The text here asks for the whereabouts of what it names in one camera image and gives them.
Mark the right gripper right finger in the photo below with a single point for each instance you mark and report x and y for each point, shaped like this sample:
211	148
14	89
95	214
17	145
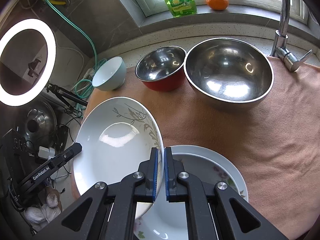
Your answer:
213	211

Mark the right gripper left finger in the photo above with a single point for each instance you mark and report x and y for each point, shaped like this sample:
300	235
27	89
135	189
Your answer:
107	211

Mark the plate with pink roses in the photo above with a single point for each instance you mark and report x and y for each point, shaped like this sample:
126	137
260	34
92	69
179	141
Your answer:
164	220

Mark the white plate gold leaf pattern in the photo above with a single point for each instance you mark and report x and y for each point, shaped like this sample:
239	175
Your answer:
116	137

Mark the light blue ceramic bowl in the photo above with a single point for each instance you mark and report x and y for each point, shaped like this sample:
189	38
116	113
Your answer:
111	75

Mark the large stainless steel bowl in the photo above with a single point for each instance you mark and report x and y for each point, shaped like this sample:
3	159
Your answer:
229	74

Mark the red steel bowl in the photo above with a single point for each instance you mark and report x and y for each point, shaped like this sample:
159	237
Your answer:
162	69

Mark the chrome kitchen faucet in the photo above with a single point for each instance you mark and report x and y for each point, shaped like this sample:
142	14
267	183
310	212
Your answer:
292	63

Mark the white gloved left hand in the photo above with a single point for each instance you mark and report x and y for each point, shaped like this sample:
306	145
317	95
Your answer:
41	215

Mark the white charger adapters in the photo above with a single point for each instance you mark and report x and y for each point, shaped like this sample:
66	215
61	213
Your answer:
46	153

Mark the black round device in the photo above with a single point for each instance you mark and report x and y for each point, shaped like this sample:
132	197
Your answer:
62	133

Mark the pink towel mat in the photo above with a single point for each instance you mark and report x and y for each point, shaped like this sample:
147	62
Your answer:
275	145

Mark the teal round power strip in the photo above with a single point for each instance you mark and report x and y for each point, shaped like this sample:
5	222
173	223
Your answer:
99	64

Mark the orange tangerine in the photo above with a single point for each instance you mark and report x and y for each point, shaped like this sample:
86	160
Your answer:
218	4

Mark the white ring light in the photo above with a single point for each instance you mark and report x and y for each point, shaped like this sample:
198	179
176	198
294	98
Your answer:
46	32

